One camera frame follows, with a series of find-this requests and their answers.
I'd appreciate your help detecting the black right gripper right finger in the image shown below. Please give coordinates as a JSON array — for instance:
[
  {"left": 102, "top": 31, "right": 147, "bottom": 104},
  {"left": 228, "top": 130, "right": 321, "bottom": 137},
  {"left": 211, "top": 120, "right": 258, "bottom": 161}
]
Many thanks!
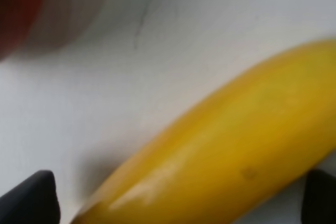
[{"left": 301, "top": 169, "right": 335, "bottom": 224}]

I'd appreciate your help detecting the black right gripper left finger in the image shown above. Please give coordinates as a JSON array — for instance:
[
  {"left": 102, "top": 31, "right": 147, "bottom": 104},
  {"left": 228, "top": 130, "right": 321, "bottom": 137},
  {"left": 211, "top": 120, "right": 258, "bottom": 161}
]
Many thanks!
[{"left": 1, "top": 170, "right": 61, "bottom": 224}]

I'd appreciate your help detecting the yellow banana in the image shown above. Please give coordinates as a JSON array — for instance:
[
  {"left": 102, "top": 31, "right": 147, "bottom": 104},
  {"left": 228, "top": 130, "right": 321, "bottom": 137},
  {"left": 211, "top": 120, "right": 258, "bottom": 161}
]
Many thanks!
[{"left": 73, "top": 39, "right": 335, "bottom": 223}]

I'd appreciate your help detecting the red apple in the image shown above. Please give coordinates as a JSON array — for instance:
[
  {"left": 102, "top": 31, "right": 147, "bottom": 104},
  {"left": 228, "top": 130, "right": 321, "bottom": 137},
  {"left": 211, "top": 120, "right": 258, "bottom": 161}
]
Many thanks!
[{"left": 1, "top": 0, "right": 43, "bottom": 59}]

